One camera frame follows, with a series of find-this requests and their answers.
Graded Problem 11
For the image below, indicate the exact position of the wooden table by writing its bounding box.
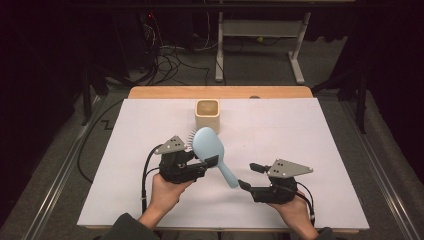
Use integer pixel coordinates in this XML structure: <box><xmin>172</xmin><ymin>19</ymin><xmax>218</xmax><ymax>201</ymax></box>
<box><xmin>83</xmin><ymin>85</ymin><xmax>363</xmax><ymax>234</ymax></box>

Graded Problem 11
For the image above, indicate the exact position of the white metal desk frame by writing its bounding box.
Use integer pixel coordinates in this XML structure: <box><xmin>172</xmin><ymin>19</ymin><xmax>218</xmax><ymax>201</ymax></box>
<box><xmin>214</xmin><ymin>11</ymin><xmax>313</xmax><ymax>85</ymax></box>

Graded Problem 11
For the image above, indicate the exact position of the black floor cable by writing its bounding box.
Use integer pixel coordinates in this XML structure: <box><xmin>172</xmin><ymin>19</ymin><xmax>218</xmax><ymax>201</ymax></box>
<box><xmin>77</xmin><ymin>98</ymin><xmax>125</xmax><ymax>184</ymax></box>

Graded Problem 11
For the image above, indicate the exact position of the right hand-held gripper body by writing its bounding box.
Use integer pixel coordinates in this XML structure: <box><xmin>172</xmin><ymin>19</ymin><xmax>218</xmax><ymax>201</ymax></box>
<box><xmin>249</xmin><ymin>158</ymin><xmax>314</xmax><ymax>205</ymax></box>

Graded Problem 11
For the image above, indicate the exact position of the person's right hand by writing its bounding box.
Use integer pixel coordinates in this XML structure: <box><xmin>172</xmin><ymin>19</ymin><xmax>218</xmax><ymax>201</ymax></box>
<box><xmin>269</xmin><ymin>190</ymin><xmax>316</xmax><ymax>234</ymax></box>

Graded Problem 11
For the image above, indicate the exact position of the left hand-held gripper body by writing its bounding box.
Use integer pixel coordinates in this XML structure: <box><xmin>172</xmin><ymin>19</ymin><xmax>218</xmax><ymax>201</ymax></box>
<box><xmin>153</xmin><ymin>134</ymin><xmax>208</xmax><ymax>184</ymax></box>

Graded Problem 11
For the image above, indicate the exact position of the light blue hairbrush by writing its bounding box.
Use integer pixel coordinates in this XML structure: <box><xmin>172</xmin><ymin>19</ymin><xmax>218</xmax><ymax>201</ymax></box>
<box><xmin>187</xmin><ymin>126</ymin><xmax>240</xmax><ymax>189</ymax></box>

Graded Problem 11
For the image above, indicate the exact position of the person's left hand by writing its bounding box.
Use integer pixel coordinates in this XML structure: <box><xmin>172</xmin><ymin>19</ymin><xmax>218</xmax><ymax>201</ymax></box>
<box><xmin>141</xmin><ymin>173</ymin><xmax>195</xmax><ymax>225</ymax></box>

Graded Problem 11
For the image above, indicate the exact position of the beige square cup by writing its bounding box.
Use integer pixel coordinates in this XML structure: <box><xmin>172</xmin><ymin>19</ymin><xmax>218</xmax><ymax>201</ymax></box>
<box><xmin>194</xmin><ymin>98</ymin><xmax>221</xmax><ymax>136</ymax></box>

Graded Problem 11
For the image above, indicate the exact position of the black metal stand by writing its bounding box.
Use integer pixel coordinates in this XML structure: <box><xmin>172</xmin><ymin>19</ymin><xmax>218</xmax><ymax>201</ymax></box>
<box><xmin>80</xmin><ymin>63</ymin><xmax>112</xmax><ymax>127</ymax></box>
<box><xmin>311</xmin><ymin>66</ymin><xmax>370</xmax><ymax>135</ymax></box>

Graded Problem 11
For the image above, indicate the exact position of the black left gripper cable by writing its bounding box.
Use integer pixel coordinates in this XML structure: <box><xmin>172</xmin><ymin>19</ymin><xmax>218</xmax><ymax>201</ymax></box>
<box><xmin>141</xmin><ymin>143</ymin><xmax>165</xmax><ymax>215</ymax></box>

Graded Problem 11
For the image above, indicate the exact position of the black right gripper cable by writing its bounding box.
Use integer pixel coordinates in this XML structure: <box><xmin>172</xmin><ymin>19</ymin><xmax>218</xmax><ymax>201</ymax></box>
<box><xmin>294</xmin><ymin>181</ymin><xmax>317</xmax><ymax>228</ymax></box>

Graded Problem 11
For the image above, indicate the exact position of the tangle of floor cables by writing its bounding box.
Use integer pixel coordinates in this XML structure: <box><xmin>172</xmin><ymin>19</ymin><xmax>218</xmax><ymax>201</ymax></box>
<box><xmin>133</xmin><ymin>13</ymin><xmax>228</xmax><ymax>86</ymax></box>

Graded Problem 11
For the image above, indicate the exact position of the aluminium floor rail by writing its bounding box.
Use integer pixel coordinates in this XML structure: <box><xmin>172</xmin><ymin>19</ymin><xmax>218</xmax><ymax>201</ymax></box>
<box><xmin>341</xmin><ymin>99</ymin><xmax>418</xmax><ymax>240</ymax></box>
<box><xmin>18</xmin><ymin>94</ymin><xmax>103</xmax><ymax>240</ymax></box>

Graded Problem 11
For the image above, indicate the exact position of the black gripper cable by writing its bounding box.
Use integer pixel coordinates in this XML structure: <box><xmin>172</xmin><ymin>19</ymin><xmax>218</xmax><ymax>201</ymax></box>
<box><xmin>141</xmin><ymin>143</ymin><xmax>165</xmax><ymax>215</ymax></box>
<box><xmin>294</xmin><ymin>181</ymin><xmax>317</xmax><ymax>228</ymax></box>

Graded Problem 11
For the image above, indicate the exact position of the white sheet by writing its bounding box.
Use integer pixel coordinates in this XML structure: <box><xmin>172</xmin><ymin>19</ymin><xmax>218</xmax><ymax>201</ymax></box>
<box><xmin>77</xmin><ymin>97</ymin><xmax>370</xmax><ymax>230</ymax></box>

